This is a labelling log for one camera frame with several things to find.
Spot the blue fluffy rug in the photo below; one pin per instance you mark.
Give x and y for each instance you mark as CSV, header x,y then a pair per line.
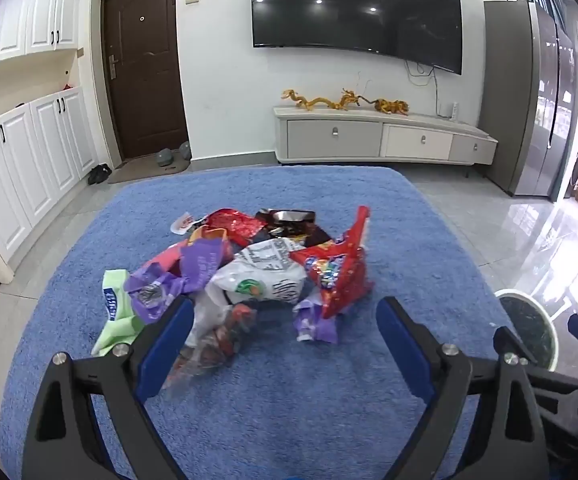
x,y
294,410

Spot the grey round object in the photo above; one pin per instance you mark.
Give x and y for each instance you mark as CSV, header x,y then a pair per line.
x,y
164,157
185,149

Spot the white printed plastic bag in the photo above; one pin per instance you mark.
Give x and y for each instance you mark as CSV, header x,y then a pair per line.
x,y
264,272

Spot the small white red wrapper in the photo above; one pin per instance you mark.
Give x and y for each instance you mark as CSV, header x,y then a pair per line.
x,y
185,222

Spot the brown doormat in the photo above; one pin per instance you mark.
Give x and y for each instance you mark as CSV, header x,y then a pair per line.
x,y
134,172

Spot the light green wrapper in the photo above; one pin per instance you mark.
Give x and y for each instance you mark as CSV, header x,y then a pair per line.
x,y
114,330

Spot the red candy bag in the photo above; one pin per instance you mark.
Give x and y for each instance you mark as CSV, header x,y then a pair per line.
x,y
341,272

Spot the black wall television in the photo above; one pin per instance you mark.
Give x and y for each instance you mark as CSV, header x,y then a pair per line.
x,y
349,5

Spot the small purple wrapper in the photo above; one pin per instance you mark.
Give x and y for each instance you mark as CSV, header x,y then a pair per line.
x,y
319,325

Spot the dark brown entrance door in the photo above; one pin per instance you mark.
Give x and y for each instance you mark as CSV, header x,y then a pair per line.
x,y
144,90

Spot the grey refrigerator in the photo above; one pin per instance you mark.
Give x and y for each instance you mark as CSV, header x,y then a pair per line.
x,y
551,110

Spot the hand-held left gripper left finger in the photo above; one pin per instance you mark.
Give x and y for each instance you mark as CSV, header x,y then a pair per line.
x,y
166,347

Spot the white power strip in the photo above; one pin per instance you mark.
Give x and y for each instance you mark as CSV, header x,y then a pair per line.
x,y
455,111

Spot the grey tall cabinet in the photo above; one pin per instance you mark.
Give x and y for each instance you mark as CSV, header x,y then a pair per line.
x,y
504,95

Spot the large purple wrapper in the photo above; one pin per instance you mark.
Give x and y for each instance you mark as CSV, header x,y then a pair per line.
x,y
204,265

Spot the red foil wrapper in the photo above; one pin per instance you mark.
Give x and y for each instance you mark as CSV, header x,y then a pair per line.
x,y
234,222

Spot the black shoes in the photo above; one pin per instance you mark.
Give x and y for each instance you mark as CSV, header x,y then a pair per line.
x,y
99,174

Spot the black silver wrapper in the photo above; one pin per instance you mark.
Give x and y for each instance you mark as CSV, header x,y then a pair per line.
x,y
294,216

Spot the white grey television console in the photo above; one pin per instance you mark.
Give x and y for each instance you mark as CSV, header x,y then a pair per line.
x,y
334,137

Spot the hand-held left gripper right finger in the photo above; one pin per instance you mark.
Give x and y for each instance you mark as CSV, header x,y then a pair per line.
x,y
404,350

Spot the white round trash bin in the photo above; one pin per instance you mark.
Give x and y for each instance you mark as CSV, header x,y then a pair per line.
x,y
524,322

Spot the gold dragon ornament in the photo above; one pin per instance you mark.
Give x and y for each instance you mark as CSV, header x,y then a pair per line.
x,y
309,101
351,99
391,106

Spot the clear plastic wrapper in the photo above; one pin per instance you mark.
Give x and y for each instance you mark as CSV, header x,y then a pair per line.
x,y
224,335

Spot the white base cabinets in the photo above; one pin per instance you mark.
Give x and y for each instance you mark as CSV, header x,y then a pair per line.
x,y
24,165

